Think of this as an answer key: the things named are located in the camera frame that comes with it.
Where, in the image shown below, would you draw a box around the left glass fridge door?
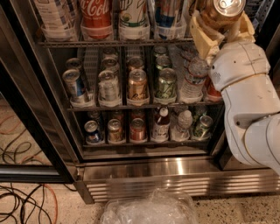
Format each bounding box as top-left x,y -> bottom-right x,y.
0,65 -> 73,184

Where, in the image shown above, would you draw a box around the stainless steel fridge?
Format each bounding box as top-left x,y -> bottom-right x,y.
0,0 -> 279,203

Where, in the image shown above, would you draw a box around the orange floor cable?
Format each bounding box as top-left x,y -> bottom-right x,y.
43,183 -> 60,224

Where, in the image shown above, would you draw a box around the clear water bottle top shelf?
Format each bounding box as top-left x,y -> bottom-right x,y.
33,0 -> 78,42

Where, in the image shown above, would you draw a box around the silver diet cola can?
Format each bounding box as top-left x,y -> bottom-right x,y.
98,70 -> 120,102

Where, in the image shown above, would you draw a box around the gold can bottom shelf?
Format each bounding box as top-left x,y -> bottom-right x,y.
108,118 -> 123,143

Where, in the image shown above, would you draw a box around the blue Pepsi can middle shelf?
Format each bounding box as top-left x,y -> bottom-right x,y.
62,69 -> 89,103

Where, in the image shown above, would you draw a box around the clear plastic bag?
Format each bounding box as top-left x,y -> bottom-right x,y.
100,188 -> 199,224

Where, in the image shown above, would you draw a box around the red Coca-Cola can top shelf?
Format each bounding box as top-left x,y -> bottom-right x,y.
79,0 -> 112,39

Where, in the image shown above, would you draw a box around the water bottle middle shelf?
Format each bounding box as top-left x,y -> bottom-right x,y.
179,57 -> 209,102

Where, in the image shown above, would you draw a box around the red coca-cola can shelf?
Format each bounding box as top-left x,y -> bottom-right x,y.
79,0 -> 112,39
206,81 -> 222,102

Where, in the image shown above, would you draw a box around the red can bottom shelf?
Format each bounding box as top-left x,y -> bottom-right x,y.
129,118 -> 146,141

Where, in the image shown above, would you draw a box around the blue Pepsi can bottom shelf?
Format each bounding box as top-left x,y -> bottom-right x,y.
84,120 -> 103,144

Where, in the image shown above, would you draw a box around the brown juice bottle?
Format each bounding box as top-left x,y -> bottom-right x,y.
151,107 -> 170,143

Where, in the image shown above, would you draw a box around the black floor cables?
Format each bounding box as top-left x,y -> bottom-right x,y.
0,183 -> 53,224

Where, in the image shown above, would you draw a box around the water bottle bottom shelf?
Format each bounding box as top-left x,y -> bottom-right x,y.
171,110 -> 193,142

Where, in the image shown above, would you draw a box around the green can bottom shelf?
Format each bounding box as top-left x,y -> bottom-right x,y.
192,115 -> 213,140

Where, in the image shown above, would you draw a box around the red Coca-Cola can middle shelf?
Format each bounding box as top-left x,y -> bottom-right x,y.
206,81 -> 222,102

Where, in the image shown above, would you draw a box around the blue silver can top shelf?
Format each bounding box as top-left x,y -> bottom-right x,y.
155,0 -> 184,28

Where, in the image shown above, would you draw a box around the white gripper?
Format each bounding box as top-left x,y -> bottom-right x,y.
190,10 -> 270,92

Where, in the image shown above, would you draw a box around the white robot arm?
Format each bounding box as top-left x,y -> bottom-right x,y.
190,10 -> 280,174

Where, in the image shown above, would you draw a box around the blue pepsi can shelf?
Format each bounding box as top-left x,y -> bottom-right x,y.
84,120 -> 103,144
62,69 -> 89,103

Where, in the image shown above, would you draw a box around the green soda can middle shelf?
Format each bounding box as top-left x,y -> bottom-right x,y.
156,68 -> 177,99

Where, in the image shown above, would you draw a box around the white green soda can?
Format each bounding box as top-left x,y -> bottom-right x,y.
119,0 -> 146,27

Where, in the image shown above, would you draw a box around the gold soda can middle shelf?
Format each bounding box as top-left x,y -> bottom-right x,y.
128,69 -> 148,101

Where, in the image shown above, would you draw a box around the orange gold soda can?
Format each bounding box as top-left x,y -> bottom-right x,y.
200,0 -> 246,31

